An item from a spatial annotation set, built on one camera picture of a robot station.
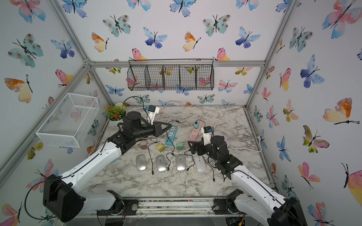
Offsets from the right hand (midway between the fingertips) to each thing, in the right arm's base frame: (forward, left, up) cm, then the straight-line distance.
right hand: (197, 138), depth 78 cm
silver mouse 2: (-6, +9, -19) cm, 22 cm away
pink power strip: (+16, +1, -17) cm, 24 cm away
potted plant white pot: (+19, +55, -4) cm, 59 cm away
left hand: (+1, +13, +10) cm, 17 cm away
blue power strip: (+12, +17, -17) cm, 27 cm away
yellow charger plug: (+2, +23, -17) cm, 29 cm away
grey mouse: (-8, +21, -18) cm, 29 cm away
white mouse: (-7, -3, -18) cm, 20 cm away
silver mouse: (-6, +35, -19) cm, 40 cm away
